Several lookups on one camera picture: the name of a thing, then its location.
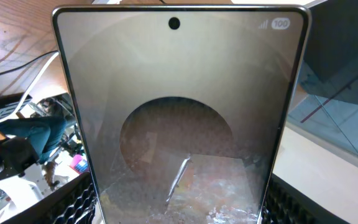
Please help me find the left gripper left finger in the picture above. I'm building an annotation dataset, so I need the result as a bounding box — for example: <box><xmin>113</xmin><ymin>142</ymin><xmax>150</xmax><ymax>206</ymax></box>
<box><xmin>3</xmin><ymin>172</ymin><xmax>97</xmax><ymax>224</ymax></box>

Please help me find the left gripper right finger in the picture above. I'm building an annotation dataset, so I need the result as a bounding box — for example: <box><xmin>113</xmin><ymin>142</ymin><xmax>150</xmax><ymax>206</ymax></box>
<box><xmin>261</xmin><ymin>174</ymin><xmax>348</xmax><ymax>224</ymax></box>

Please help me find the Galaxy S25 Ultra smartphone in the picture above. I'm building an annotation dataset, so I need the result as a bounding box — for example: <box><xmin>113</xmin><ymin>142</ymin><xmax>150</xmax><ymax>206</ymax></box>
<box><xmin>52</xmin><ymin>4</ymin><xmax>311</xmax><ymax>223</ymax></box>

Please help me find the black USB charging cable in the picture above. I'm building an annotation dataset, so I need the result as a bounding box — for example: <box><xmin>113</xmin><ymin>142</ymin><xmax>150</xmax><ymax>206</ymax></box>
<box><xmin>0</xmin><ymin>50</ymin><xmax>58</xmax><ymax>83</ymax></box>

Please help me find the white power strip cord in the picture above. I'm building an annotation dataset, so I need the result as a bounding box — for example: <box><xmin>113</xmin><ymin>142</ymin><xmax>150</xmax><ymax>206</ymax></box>
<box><xmin>0</xmin><ymin>51</ymin><xmax>60</xmax><ymax>125</ymax></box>

